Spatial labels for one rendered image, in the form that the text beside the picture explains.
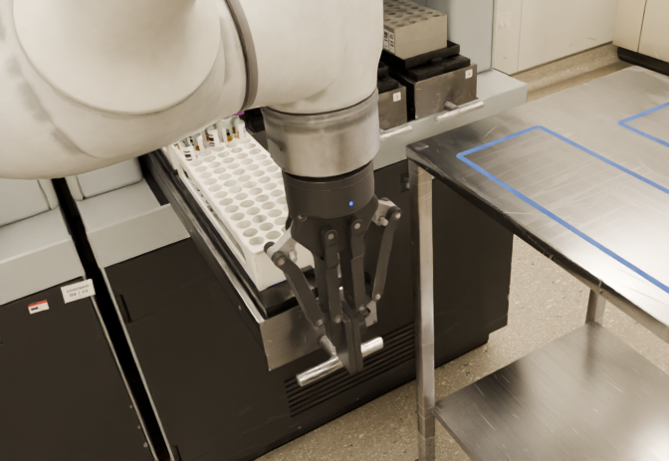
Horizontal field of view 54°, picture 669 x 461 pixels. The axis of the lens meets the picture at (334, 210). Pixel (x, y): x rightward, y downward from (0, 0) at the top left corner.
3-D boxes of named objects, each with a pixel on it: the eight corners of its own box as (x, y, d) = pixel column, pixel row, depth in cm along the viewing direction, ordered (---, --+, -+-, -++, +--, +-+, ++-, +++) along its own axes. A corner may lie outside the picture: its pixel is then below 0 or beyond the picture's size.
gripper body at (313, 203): (348, 123, 57) (356, 211, 62) (260, 152, 54) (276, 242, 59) (394, 157, 51) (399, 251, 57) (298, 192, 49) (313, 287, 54)
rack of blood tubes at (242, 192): (180, 183, 92) (169, 143, 89) (246, 161, 95) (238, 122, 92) (261, 301, 69) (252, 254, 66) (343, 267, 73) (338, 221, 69)
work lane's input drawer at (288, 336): (123, 137, 122) (111, 93, 117) (194, 116, 127) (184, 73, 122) (285, 400, 67) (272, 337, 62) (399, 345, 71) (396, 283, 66)
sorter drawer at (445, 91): (265, 28, 168) (259, -7, 163) (313, 16, 173) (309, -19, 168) (429, 130, 113) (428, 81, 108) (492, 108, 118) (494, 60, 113)
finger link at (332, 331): (339, 304, 60) (311, 317, 59) (343, 344, 63) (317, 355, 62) (332, 295, 61) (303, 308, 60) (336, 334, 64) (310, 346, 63)
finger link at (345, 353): (351, 319, 61) (344, 322, 61) (356, 370, 65) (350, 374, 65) (335, 301, 63) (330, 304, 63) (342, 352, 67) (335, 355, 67)
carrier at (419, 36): (441, 44, 123) (441, 12, 120) (448, 46, 121) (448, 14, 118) (388, 59, 119) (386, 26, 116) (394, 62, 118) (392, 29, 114)
